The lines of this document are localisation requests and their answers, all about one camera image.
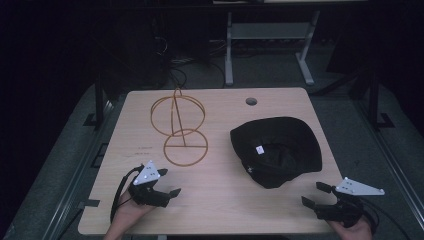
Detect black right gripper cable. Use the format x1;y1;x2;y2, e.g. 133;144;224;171
359;197;412;240

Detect black metal stand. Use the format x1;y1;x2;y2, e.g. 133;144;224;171
352;66;396;132
82;71;115;128

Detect grey metal desk frame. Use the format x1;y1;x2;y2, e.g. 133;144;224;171
224;9;322;87

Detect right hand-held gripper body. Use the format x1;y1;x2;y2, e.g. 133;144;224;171
314;176;386;229

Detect grey metal frame rail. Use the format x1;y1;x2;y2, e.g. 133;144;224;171
352;99;424;232
41;99;128;240

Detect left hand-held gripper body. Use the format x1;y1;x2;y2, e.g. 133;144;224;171
127;160;172;209

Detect person's right hand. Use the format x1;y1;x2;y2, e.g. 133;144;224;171
327;215;374;240

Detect black bucket hat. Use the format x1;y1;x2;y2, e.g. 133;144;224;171
229;116;324;190

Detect black floor cables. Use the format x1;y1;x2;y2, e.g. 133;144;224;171
150;16;228;90

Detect gold wire hat stand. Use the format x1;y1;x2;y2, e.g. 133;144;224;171
149;87;210;168

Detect person's left hand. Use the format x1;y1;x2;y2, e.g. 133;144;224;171
112;189;157;233

